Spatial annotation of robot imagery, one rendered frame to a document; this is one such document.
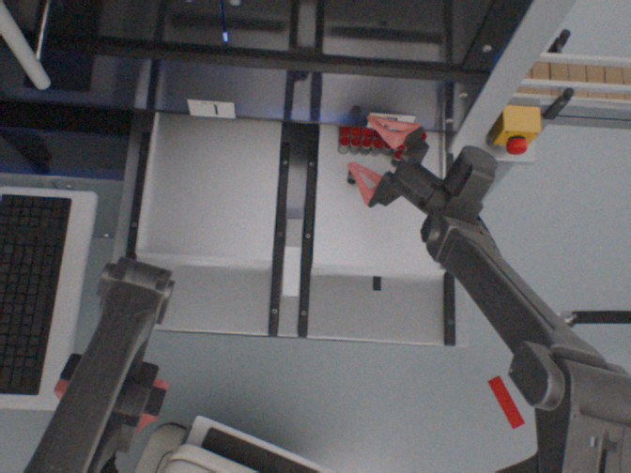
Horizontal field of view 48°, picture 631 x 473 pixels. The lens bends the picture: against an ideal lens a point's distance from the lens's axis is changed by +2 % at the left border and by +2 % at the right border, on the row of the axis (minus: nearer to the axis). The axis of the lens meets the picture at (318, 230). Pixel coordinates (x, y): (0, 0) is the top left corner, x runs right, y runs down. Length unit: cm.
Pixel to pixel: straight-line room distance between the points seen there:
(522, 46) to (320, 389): 138
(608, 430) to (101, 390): 48
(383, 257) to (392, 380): 91
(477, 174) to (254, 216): 56
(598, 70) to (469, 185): 70
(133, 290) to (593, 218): 196
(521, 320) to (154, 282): 43
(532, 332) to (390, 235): 71
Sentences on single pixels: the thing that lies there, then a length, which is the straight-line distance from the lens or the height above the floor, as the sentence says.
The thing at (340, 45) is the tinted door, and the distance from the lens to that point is 116.
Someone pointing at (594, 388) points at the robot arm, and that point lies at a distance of 68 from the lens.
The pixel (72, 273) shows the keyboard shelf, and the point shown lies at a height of 80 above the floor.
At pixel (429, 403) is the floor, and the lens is 228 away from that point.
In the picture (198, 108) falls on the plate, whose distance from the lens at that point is 136.
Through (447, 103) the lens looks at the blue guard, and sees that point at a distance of 130.
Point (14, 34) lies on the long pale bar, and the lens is 112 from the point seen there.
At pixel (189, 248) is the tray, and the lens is 140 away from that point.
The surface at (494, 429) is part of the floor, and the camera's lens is 232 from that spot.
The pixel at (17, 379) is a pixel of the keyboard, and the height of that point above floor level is 83.
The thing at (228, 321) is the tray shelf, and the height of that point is 88.
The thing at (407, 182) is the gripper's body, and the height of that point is 125.
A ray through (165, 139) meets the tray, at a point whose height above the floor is 88.
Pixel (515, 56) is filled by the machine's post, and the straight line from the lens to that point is 118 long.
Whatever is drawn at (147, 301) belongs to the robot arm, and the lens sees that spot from 85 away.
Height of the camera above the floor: 222
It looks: 72 degrees down
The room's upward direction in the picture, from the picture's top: 11 degrees clockwise
